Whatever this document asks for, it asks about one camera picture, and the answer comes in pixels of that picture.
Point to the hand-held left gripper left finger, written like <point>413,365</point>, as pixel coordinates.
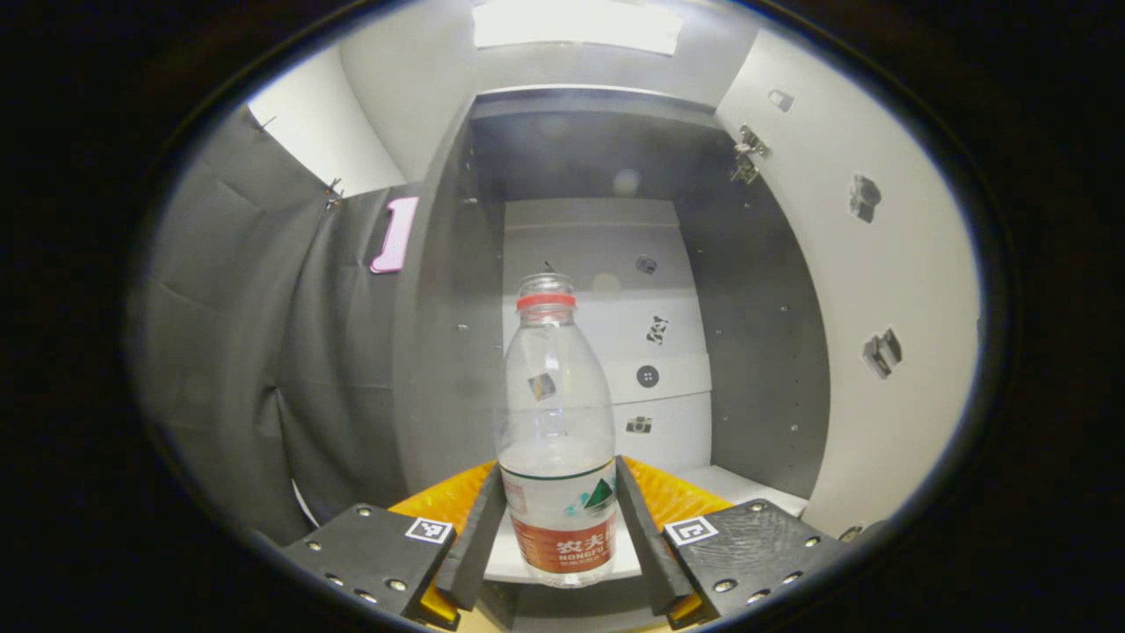
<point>475,545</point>

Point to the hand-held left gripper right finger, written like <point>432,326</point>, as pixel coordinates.
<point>646,545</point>

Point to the clear plastic bottle red label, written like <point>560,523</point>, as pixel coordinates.
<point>555,422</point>

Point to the dark grey cabinet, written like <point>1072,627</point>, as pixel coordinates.
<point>756,352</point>

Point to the white cabinet door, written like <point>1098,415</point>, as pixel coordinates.
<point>896,264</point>

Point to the metal cabinet door hinge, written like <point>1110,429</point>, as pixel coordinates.
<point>749,154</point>

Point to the black backdrop cloth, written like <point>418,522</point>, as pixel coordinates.
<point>246,352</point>

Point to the black cloth clip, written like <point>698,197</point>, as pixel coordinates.
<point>267,122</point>
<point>334,193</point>

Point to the ceiling light panel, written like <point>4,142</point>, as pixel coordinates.
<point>576,25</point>

